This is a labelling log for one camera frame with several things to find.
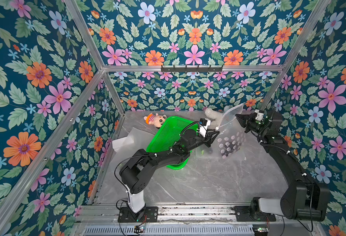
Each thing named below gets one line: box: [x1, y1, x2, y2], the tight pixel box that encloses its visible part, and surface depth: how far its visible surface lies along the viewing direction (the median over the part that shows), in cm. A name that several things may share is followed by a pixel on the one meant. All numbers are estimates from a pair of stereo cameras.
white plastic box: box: [112, 135, 131, 153], surface depth 98 cm
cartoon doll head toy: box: [143, 112, 168, 129], surface depth 109 cm
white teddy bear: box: [204, 107, 220, 122], surface depth 107 cm
